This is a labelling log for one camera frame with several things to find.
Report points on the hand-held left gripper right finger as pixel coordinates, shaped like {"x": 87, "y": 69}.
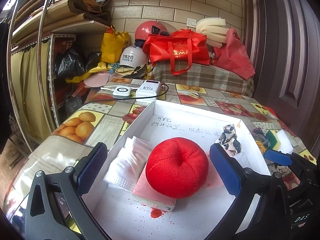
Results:
{"x": 225, "y": 170}

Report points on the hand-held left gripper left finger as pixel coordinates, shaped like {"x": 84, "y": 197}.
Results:
{"x": 91, "y": 170}

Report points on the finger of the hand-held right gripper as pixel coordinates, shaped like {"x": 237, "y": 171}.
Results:
{"x": 277, "y": 157}

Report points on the yellow green scouring sponge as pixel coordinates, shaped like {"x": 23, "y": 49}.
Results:
{"x": 273, "y": 140}

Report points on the cow print face mask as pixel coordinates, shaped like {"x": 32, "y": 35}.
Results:
{"x": 230, "y": 140}

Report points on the white face masks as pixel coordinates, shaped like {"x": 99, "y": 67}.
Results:
{"x": 130, "y": 160}

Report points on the red plush apple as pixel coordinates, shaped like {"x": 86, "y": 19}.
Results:
{"x": 177, "y": 167}

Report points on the white cardboard box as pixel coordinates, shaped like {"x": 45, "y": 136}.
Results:
{"x": 190, "y": 130}

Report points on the pink tissue pack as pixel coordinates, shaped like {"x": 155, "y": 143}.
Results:
{"x": 145, "y": 192}

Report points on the red cloth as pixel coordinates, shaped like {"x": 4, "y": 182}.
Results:
{"x": 271, "y": 111}

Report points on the pink round mat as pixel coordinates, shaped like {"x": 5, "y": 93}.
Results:
{"x": 96, "y": 80}

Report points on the plaid cloth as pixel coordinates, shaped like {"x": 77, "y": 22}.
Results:
{"x": 200, "y": 80}

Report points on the yellow plastic sheet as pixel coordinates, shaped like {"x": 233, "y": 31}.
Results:
{"x": 92, "y": 71}

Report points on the yellow curtain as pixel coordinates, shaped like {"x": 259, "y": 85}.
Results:
{"x": 30, "y": 92}

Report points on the white power bank with display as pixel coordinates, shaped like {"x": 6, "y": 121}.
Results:
{"x": 150, "y": 88}

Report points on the brown wooden door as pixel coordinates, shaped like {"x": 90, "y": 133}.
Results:
{"x": 287, "y": 55}

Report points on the large black plastic bag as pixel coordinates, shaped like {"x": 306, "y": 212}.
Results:
{"x": 70, "y": 63}

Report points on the small black plastic bag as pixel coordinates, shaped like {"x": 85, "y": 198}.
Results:
{"x": 93, "y": 60}

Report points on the red plastic bag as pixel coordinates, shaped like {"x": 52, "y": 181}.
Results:
{"x": 232, "y": 55}

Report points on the white helmet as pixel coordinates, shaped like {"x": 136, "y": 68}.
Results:
{"x": 132, "y": 57}

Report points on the yellow shopping bag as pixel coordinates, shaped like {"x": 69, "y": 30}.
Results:
{"x": 112, "y": 47}

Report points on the red tote bag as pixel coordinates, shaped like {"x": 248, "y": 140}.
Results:
{"x": 180, "y": 47}

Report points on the chrome tube rack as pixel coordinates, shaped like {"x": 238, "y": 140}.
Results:
{"x": 42, "y": 36}

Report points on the cream foam sheets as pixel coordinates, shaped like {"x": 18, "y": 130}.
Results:
{"x": 212, "y": 27}

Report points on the pink helmet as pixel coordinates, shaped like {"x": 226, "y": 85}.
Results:
{"x": 147, "y": 30}

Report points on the wooden shelf boards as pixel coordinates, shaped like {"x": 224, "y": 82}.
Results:
{"x": 62, "y": 17}

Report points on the folded brown bags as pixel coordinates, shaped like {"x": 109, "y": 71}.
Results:
{"x": 85, "y": 5}

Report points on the white wall switch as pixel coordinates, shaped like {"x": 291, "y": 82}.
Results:
{"x": 192, "y": 22}

